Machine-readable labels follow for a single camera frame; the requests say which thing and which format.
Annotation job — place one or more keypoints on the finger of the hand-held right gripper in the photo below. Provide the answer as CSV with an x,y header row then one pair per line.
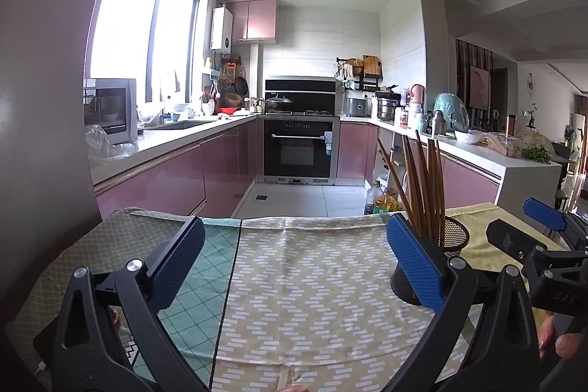
x,y
510,238
546,214

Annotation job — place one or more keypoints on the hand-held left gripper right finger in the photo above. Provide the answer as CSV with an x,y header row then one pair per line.
x,y
415,268

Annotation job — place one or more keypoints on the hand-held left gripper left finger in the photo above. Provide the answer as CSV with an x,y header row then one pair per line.
x,y
177,268

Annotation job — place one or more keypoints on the black mesh holder cup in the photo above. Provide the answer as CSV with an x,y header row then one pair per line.
x,y
455,236

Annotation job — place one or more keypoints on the bunch of wooden chopsticks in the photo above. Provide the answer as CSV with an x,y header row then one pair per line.
x,y
420,190

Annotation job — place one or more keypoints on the person's right hand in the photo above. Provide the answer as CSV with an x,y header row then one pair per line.
x,y
568,346

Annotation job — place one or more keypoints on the green leafy vegetables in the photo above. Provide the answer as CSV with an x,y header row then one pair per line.
x,y
536,154

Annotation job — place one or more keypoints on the pink base cabinets under counter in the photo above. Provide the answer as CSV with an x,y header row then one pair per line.
x,y
468,180

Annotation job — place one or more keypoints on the yellow cooking oil bottle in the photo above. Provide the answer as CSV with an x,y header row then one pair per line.
x,y
388,203

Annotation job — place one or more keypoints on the clear plastic food container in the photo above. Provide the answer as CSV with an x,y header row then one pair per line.
x,y
505,145

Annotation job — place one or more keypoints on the clear plastic bottle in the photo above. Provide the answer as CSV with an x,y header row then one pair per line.
x,y
373,197

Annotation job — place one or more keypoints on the pink base cabinets long row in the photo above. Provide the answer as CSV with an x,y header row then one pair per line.
x,y
206,171

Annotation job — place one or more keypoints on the white bowl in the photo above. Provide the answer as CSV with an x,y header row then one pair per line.
x,y
468,137

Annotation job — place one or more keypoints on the patchwork tablecloth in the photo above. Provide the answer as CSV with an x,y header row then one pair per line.
x,y
298,282

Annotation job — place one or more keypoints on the white kitchen countertop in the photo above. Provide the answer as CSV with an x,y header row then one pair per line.
x,y
183,135

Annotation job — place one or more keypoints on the stainless steel thermos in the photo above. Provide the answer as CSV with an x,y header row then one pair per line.
x,y
438,123

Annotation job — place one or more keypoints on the clear plastic bag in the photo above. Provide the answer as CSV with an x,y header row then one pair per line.
x,y
105,146

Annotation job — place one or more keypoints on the stainless steel steamer pot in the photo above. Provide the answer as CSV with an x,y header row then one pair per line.
x,y
387,107

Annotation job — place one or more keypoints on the built-in black oven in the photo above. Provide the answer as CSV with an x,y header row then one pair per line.
x,y
298,153

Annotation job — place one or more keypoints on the pink kettle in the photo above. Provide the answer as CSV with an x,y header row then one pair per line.
x,y
417,98

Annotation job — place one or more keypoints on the white toaster oven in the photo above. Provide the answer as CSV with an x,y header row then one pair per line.
x,y
110,109

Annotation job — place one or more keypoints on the silver rice cooker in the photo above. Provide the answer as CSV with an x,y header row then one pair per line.
x,y
357,106

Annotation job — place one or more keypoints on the gas stove top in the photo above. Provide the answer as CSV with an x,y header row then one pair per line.
x,y
317,113

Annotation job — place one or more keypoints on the kitchen faucet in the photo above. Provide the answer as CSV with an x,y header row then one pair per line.
x,y
174,80

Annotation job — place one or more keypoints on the hanging black pan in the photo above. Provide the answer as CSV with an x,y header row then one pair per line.
x,y
241,85

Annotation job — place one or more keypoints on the wok with lid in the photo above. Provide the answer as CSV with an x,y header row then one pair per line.
x,y
279,103

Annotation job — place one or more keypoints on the black range hood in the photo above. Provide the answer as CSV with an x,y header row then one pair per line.
x,y
308,91

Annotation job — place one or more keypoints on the wooden cutting board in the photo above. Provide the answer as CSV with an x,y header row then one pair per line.
x,y
371,65

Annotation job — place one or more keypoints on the kitchen window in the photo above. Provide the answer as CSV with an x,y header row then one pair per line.
x,y
138,29

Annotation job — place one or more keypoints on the framed wall picture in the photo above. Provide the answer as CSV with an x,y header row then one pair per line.
x,y
480,86

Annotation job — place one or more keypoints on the black wall rack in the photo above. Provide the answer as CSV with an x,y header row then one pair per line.
x,y
367,80

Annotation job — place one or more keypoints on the white wall water heater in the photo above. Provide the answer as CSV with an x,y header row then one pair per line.
x,y
221,29

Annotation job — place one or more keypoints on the pink wall cabinet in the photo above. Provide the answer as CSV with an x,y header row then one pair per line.
x,y
252,20

